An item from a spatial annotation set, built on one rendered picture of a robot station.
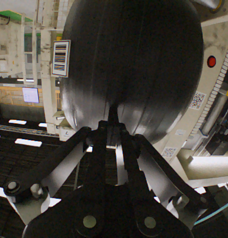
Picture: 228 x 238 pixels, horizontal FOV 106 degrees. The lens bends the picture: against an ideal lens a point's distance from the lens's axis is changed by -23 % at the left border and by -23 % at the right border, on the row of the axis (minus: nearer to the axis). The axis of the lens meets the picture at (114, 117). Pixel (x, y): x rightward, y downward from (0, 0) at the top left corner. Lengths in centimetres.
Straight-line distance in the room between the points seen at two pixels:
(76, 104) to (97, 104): 4
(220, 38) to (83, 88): 50
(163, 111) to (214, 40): 38
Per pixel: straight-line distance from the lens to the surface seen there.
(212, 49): 52
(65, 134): 89
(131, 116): 21
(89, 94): 19
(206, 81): 52
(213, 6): 46
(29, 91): 449
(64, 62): 20
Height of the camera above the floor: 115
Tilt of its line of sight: 29 degrees up
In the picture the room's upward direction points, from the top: 169 degrees counter-clockwise
